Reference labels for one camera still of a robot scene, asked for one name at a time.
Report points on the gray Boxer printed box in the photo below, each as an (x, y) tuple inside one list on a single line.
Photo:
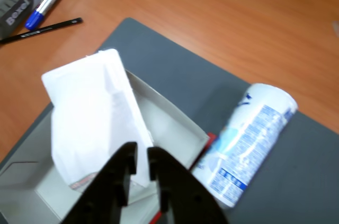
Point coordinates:
[(16, 7)]

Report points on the gray open cardboard box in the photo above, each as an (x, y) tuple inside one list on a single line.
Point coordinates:
[(169, 134)]

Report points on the black pencil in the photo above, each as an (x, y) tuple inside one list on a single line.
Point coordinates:
[(39, 31)]

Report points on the white can with blue print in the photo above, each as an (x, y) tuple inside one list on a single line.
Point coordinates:
[(246, 142)]

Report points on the gray rubber mat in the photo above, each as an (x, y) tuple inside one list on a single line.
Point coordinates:
[(185, 75)]

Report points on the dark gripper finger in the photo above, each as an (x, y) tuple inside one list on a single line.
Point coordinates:
[(103, 189), (182, 195)]

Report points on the silver marker with blue cap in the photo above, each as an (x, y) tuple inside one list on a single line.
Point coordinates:
[(49, 0)]

